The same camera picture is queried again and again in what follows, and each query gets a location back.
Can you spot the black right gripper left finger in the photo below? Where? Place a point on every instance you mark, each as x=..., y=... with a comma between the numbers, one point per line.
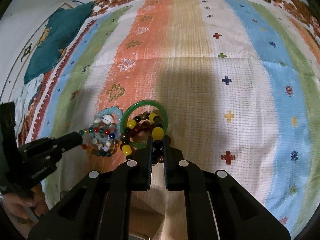
x=98, y=207

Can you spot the green jade bangle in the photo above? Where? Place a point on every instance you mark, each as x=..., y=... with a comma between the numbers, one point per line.
x=134, y=130

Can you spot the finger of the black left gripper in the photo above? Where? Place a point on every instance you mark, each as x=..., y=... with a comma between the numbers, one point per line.
x=39, y=146
x=69, y=141

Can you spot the white crumpled cloth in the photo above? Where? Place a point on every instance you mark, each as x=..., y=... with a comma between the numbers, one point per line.
x=22, y=98

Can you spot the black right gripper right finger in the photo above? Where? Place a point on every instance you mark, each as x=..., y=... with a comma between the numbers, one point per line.
x=216, y=205

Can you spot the person's left hand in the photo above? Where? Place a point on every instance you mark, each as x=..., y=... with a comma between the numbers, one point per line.
x=16, y=204

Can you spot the teal pillow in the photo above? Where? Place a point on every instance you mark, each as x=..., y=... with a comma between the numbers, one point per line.
x=62, y=27

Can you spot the striped colourful patterned blanket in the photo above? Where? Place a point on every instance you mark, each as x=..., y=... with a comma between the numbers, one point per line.
x=238, y=80

